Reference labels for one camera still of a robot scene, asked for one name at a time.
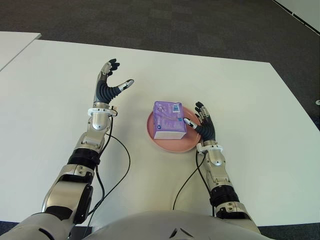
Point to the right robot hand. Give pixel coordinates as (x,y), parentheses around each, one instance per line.
(207,131)

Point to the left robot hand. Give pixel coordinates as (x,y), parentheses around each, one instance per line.
(103,91)

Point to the pink round plate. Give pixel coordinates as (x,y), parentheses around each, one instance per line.
(175,145)

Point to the purple tissue paper pack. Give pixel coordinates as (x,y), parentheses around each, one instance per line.
(167,120)

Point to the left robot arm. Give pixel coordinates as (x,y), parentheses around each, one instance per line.
(97,125)

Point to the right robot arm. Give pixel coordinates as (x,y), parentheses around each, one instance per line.
(216,160)

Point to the white side table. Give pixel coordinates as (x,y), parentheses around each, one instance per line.
(15,47)

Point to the grey robot torso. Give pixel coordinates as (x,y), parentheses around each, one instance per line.
(160,225)

